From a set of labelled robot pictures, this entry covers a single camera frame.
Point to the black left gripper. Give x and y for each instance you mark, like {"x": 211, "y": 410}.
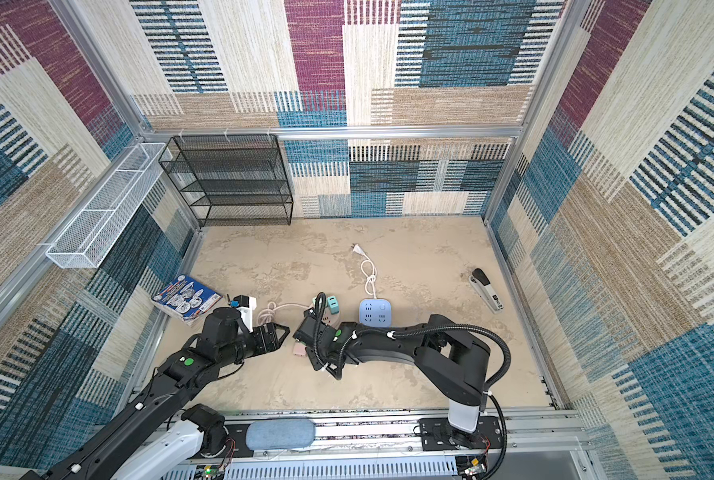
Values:
{"x": 261, "y": 334}

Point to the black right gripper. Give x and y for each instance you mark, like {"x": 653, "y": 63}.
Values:
{"x": 317, "y": 362}

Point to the teal plug adapter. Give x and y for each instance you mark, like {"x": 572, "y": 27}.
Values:
{"x": 332, "y": 305}

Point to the mint green plug adapter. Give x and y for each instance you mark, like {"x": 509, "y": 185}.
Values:
{"x": 320, "y": 301}

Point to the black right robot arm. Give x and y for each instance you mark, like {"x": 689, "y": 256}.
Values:
{"x": 462, "y": 361}

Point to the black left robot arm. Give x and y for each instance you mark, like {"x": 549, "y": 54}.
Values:
{"x": 174, "y": 383}

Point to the pink plug adapter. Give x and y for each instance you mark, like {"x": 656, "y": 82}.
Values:
{"x": 299, "y": 349}

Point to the pink round power strip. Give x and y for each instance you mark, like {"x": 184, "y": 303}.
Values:
{"x": 330, "y": 319}

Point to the blue square power strip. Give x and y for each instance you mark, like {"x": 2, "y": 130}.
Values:
{"x": 375, "y": 313}

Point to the blue-grey cushion pad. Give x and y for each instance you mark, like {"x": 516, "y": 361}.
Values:
{"x": 279, "y": 434}

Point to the blue illustrated box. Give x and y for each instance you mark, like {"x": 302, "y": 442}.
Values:
{"x": 185, "y": 299}

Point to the black and grey stapler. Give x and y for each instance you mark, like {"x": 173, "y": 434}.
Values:
{"x": 485, "y": 290}

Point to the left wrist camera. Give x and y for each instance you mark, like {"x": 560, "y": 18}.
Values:
{"x": 246, "y": 306}

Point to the black wire mesh shelf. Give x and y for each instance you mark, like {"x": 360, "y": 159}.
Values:
{"x": 230, "y": 180}

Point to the white wire mesh basket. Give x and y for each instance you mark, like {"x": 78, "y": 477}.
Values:
{"x": 88, "y": 238}

